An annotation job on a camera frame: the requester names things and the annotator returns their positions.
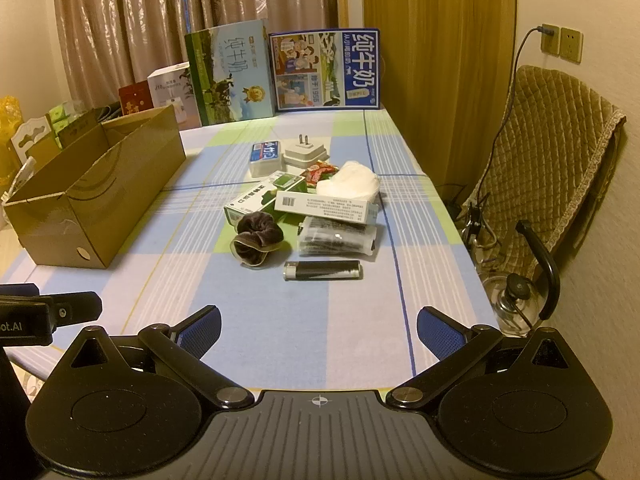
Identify green and white medicine box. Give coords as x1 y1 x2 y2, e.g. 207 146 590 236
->
223 180 287 227

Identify brown carton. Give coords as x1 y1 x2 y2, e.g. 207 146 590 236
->
27 109 121 166

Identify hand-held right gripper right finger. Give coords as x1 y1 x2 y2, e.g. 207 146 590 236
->
385 306 575 413

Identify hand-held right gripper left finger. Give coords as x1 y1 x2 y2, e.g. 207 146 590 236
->
67 304 256 411

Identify blue label dental floss box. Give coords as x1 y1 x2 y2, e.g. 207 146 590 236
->
249 141 284 179

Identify chair with quilted cover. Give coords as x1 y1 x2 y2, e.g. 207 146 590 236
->
462 64 627 282

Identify white power adapter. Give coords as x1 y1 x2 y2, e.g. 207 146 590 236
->
283 133 331 171

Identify white paper towel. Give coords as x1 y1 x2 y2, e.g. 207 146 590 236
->
316 160 381 202

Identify wooden door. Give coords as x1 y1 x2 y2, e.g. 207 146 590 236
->
360 0 517 197

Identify red candy wrapper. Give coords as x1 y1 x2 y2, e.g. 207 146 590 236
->
304 160 342 190

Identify glass kettle with black handle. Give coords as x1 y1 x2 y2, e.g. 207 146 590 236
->
482 219 561 337

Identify brown velvet scrunchie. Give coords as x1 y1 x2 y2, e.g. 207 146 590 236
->
229 212 285 265

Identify red gift box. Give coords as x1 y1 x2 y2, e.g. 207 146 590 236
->
118 80 154 117

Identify wall socket plate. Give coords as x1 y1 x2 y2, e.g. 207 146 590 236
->
541 23 561 56
559 27 584 65

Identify checked tablecloth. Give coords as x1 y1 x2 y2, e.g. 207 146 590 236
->
0 107 502 392

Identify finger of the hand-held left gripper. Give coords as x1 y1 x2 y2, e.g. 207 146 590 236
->
37 291 104 331

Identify black charger cable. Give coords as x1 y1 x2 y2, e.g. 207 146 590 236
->
492 24 552 147

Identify small green box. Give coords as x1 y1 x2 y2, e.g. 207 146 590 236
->
270 170 307 195

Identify brown cardboard box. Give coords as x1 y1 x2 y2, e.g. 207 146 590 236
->
2 105 187 270

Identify blue milk carton box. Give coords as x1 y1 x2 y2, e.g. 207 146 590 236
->
268 26 382 111

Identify clear packet with black contents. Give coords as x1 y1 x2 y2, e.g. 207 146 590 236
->
297 216 377 260

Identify white gift box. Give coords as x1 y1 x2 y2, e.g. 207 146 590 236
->
147 62 201 126

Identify green milk carton box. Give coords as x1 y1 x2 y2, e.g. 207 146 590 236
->
184 19 277 127

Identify white chair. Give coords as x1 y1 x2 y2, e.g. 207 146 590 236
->
9 114 54 167

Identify yellow plastic bag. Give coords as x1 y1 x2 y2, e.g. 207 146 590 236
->
0 95 26 192

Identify beige curtains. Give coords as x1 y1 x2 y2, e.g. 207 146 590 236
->
52 0 339 107

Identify green tissue packs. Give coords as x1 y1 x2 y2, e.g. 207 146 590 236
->
48 100 86 134

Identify black and silver tube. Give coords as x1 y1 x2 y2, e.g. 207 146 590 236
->
283 260 363 282

